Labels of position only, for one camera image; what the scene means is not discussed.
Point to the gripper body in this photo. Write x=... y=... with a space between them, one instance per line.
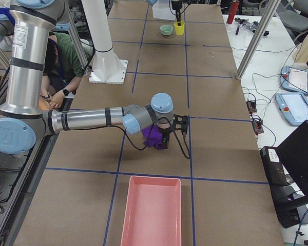
x=176 y=7
x=165 y=133

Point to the purple cloth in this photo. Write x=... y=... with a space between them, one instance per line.
x=153 y=138

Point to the yellow plastic cup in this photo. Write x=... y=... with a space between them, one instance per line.
x=179 y=28

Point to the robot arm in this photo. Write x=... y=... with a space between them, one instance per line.
x=22 y=122

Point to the black box device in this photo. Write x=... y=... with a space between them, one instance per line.
x=274 y=170

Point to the clear plastic bin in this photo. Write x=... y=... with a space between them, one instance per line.
x=162 y=10

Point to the green bowl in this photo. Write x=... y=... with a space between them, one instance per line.
x=166 y=30

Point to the red cylinder bottle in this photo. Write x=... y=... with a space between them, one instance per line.
x=232 y=11

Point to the pink plastic tray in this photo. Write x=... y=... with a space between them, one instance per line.
x=153 y=212

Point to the person in green shirt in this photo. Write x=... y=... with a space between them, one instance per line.
x=63 y=71

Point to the near teach pendant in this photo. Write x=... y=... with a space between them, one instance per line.
x=293 y=106

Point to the teach pendant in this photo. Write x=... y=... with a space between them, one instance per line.
x=293 y=106
x=294 y=79

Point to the black monitor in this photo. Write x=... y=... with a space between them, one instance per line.
x=293 y=153

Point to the far teach pendant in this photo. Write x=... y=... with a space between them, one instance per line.
x=294 y=79

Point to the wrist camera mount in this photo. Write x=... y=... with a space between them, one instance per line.
x=181 y=123

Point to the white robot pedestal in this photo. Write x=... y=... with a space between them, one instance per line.
x=106 y=67

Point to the aluminium frame post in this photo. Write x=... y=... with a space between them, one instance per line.
x=263 y=24

